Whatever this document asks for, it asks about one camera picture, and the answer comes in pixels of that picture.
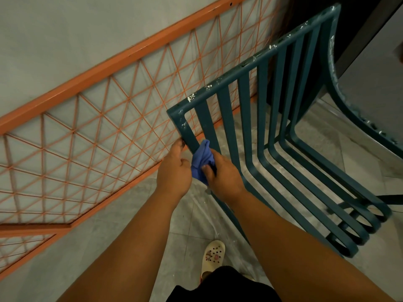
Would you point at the blue cleaning cloth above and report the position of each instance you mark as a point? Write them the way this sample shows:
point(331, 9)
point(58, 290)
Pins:
point(201, 158)

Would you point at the person's left hand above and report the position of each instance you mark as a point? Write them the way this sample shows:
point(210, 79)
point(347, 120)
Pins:
point(173, 176)

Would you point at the teal metal slatted chair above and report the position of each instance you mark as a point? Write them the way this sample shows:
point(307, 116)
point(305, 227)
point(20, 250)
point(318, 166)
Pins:
point(244, 106)

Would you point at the person's right forearm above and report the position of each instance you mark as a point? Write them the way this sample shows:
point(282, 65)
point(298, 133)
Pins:
point(299, 257)

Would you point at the person's right thumb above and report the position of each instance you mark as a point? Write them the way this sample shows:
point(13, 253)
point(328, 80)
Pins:
point(207, 173)

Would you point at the person's left thumb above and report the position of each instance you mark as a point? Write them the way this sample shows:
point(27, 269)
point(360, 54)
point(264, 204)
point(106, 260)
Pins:
point(185, 163)

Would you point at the person's right hand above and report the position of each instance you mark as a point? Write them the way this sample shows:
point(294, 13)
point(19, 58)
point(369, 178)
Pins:
point(225, 180)

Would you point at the cream clog shoe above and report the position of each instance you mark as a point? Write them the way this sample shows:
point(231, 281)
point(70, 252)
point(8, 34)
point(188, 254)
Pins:
point(214, 253)

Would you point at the black shorts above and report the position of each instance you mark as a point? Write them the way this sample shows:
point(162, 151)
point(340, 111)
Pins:
point(226, 287)

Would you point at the person's left forearm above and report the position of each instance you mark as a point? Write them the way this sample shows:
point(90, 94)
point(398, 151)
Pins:
point(126, 254)

